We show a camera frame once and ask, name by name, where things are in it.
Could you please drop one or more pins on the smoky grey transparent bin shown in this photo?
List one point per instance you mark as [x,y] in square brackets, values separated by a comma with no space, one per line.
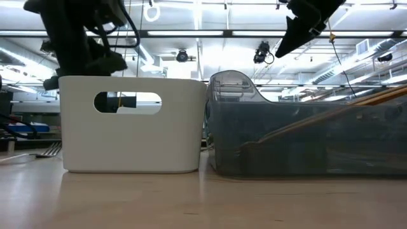
[286,152]

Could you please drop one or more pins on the blue box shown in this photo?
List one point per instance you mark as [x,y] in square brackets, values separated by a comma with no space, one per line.
[28,128]

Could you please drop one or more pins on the round black ceiling fixture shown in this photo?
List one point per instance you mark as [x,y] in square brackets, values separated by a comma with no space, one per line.
[182,56]

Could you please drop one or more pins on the white plastic bin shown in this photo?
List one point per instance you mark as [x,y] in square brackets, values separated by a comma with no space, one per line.
[133,143]

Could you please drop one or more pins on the black overhead camera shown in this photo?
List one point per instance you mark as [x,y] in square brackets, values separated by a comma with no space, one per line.
[262,52]

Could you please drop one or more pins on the black overhead rig bar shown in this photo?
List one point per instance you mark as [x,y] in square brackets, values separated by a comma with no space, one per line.
[227,33]

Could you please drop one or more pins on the wooden spatula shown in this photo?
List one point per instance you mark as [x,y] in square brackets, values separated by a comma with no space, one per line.
[318,122]

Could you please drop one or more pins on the grey ceiling air duct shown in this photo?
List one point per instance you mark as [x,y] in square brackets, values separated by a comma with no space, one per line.
[381,47]

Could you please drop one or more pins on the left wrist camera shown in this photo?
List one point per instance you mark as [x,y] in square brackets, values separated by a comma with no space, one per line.
[108,63]

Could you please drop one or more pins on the small black ceiling fixture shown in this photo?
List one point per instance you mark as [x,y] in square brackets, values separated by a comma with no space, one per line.
[385,58]

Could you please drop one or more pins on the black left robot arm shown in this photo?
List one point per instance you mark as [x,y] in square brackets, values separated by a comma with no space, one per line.
[63,16]

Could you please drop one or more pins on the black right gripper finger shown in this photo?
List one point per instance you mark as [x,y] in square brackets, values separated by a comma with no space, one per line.
[291,35]
[310,33]

